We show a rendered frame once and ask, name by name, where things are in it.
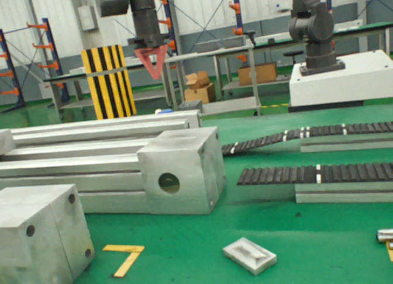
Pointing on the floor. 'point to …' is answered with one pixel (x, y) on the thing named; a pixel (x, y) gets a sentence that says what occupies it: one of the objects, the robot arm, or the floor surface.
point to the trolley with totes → (216, 108)
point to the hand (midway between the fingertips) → (156, 75)
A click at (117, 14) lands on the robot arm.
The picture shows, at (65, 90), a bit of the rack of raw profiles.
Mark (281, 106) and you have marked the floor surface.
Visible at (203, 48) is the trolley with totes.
